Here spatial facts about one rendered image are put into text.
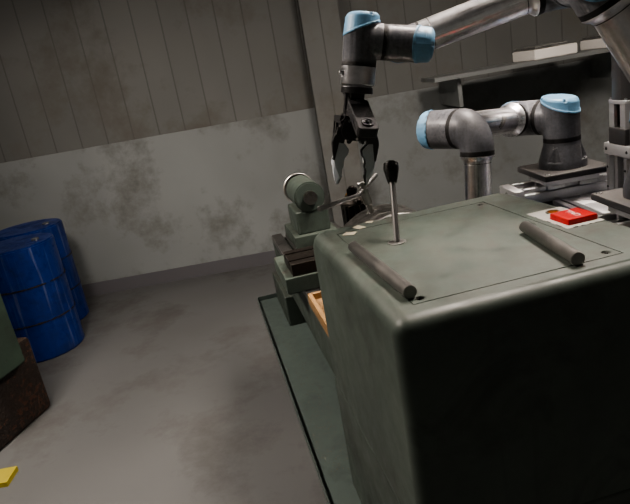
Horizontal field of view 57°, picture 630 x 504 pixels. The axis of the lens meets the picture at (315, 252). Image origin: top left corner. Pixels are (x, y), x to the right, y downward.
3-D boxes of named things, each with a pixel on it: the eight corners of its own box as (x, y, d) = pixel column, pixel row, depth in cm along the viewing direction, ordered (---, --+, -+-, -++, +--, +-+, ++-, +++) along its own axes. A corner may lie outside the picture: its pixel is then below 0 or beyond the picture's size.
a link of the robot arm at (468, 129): (505, 104, 164) (507, 271, 175) (473, 107, 172) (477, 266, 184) (479, 107, 157) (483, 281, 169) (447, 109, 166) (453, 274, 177)
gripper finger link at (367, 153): (371, 178, 138) (364, 140, 135) (379, 182, 132) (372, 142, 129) (359, 182, 137) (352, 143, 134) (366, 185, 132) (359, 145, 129)
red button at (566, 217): (598, 223, 107) (598, 212, 107) (569, 230, 106) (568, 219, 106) (577, 216, 113) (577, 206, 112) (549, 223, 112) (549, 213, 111)
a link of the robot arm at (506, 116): (553, 133, 200) (448, 152, 169) (515, 134, 211) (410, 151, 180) (554, 97, 197) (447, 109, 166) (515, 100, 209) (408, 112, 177)
